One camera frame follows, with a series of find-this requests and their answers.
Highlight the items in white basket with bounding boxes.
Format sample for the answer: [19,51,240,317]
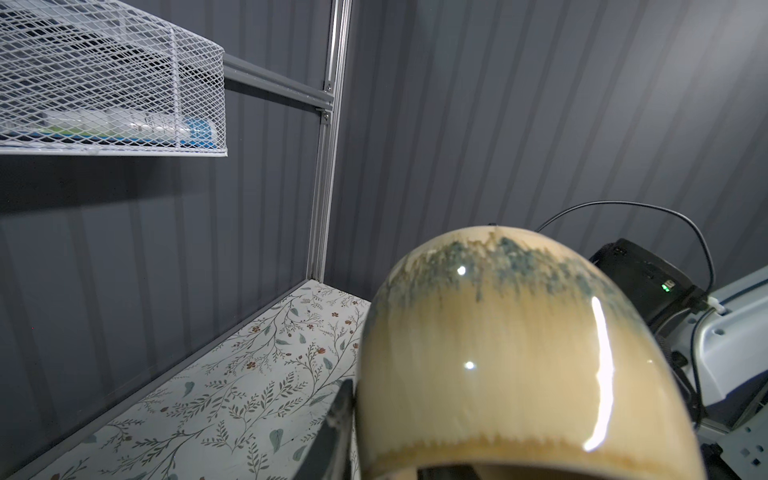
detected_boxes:
[1,108,219,149]

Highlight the beige speckled mug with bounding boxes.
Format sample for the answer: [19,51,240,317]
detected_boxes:
[356,226,706,479]

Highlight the white wire basket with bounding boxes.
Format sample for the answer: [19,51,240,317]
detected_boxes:
[1,1,228,157]

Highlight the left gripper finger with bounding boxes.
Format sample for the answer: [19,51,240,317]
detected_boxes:
[293,380,355,480]

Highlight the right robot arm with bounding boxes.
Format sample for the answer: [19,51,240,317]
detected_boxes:
[590,239,767,479]

